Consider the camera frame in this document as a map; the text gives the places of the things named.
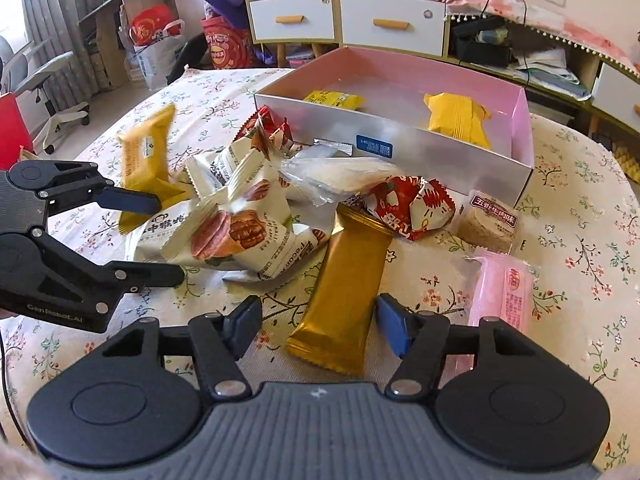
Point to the narrow white cabinet drawer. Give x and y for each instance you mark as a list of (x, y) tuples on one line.
[(290, 20)]

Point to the low wooden cabinet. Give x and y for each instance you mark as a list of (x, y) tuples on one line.
[(575, 75)]

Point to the white pecan cookie packet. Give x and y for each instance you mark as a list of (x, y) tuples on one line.
[(205, 172), (250, 170), (240, 232)]

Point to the yellow cake packet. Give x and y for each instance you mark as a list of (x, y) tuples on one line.
[(142, 155)]

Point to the clear rice cracker packet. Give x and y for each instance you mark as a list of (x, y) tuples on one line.
[(345, 175)]

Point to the brown cracker packet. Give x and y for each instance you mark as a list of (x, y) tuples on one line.
[(487, 222)]

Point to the gold bar packet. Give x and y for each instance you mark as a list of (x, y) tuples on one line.
[(340, 285)]

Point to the pink cardboard box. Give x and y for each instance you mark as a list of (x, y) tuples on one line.
[(450, 160)]

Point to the red flat object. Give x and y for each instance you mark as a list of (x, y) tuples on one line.
[(12, 125)]

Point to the floral tablecloth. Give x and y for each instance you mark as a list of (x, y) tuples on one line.
[(575, 260)]

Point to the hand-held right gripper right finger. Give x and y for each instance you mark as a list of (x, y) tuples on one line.
[(395, 327)]

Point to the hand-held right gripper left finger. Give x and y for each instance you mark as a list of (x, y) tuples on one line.
[(246, 321)]

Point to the grey office chair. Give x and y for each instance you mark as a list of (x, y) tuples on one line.
[(45, 85)]

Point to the red plastic bag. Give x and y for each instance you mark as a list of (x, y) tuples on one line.
[(150, 25)]

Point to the red white snack packet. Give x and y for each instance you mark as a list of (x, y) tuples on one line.
[(410, 207), (260, 122)]

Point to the grey foil packet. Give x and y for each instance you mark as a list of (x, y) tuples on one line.
[(332, 146)]

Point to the grey curtain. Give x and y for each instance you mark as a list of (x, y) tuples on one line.
[(50, 10)]

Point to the ridged orange-yellow packet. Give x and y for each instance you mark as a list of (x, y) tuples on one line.
[(457, 120)]

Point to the white paper bag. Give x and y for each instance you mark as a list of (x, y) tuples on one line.
[(157, 62)]

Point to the wide white cabinet drawer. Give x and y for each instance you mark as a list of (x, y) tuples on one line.
[(390, 25)]

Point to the large white low-cabinet drawer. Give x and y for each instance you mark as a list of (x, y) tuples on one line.
[(617, 90)]

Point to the stack of papers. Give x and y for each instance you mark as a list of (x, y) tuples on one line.
[(545, 67)]

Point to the pink snack packet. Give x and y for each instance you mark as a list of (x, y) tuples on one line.
[(502, 295)]

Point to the black storage box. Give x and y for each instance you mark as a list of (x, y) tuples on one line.
[(480, 42)]

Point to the small yellow labelled packet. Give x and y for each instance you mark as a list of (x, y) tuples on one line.
[(332, 99)]

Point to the red gift bag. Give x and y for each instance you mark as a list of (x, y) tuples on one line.
[(225, 45)]

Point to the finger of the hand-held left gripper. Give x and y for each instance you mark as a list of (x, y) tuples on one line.
[(155, 275), (136, 200)]

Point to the tall wooden cabinet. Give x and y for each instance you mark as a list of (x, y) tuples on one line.
[(340, 50)]

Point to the pink fringed cloth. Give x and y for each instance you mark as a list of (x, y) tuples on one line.
[(525, 15)]

